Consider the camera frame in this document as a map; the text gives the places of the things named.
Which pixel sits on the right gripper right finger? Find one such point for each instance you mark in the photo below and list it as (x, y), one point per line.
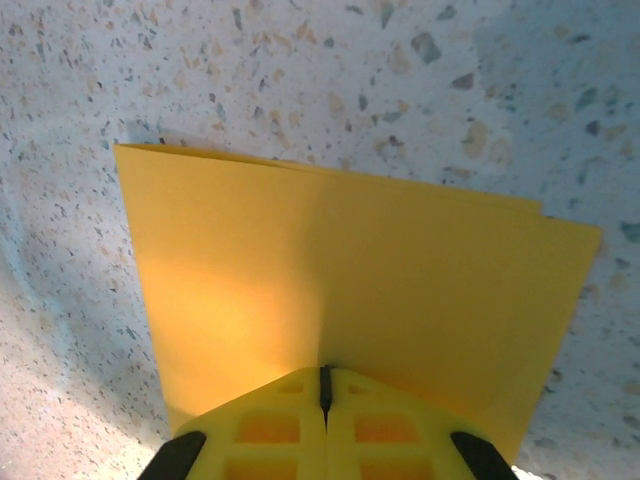
(395, 435)

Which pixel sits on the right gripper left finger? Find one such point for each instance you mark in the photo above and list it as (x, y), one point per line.
(260, 435)

